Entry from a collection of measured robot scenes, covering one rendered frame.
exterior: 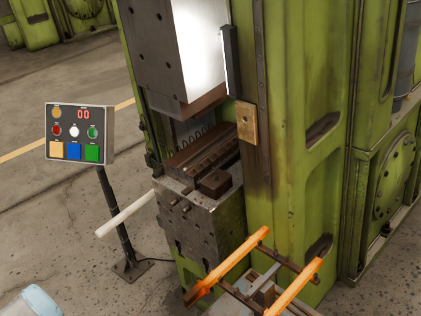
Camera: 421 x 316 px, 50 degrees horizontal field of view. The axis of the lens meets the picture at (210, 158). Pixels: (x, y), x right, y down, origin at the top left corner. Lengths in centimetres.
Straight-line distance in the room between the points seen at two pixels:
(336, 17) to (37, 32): 524
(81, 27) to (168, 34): 510
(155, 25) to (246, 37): 32
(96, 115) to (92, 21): 458
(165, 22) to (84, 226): 208
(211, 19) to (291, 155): 57
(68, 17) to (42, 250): 395
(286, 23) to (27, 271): 241
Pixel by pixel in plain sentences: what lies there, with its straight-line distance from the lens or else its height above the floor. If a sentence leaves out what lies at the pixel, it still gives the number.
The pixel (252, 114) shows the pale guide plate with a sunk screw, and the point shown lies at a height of 132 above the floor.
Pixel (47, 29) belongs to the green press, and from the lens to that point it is 661.
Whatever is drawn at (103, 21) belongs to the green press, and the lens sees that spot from 674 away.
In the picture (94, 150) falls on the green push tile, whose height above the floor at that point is 102.
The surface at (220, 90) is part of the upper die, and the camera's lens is 188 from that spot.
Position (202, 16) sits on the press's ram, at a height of 165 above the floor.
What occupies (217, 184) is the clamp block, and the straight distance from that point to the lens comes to 189.
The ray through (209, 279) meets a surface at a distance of 159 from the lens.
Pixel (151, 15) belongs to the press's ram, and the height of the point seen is 168.
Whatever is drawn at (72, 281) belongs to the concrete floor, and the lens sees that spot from 305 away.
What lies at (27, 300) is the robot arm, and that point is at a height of 133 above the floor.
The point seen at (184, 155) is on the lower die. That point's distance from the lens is 206.
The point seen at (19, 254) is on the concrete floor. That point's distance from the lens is 339.
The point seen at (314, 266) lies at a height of 95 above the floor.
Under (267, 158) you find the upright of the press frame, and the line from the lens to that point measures 176.
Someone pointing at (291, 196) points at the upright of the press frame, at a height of 98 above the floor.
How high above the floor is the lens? 220
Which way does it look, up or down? 37 degrees down
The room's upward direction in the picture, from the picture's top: 8 degrees counter-clockwise
